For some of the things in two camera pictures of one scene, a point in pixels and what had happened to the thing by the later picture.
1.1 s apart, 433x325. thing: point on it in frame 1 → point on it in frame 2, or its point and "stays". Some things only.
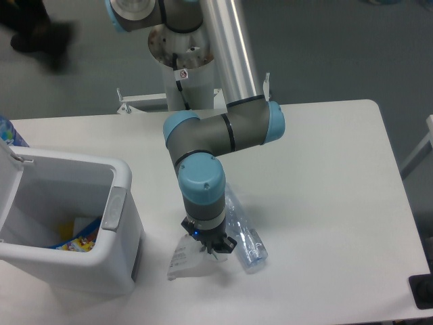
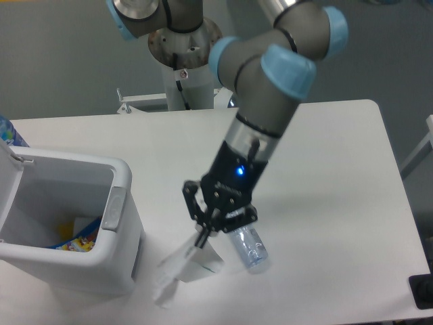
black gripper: [211, 238] → [228, 185]
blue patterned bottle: [9, 135] stays
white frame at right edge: [421, 152] stays
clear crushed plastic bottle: [250, 248] stays
